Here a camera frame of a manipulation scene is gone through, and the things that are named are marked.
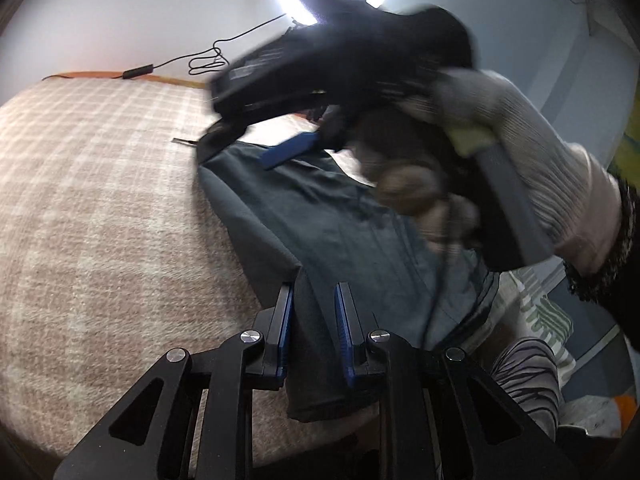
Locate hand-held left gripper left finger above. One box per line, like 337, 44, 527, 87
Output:
52, 282, 295, 480

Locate person's right hand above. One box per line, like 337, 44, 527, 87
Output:
350, 67, 623, 276

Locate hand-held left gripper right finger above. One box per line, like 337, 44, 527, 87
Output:
334, 281, 583, 480

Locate white cushion with green pattern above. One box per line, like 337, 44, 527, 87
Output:
500, 265, 576, 376

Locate person's right forearm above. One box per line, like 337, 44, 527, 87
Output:
562, 170, 640, 356

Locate orange bed sheet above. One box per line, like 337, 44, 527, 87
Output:
42, 71, 211, 90

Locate black ring light cable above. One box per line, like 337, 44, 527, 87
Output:
150, 12, 286, 78

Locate person's striped trouser leg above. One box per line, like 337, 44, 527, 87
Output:
487, 337, 561, 441

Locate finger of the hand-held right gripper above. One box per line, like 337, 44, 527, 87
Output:
259, 131, 323, 171

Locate beige checked bed blanket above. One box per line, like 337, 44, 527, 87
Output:
0, 77, 521, 466

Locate dark grey pants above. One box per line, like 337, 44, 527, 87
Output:
192, 132, 501, 423

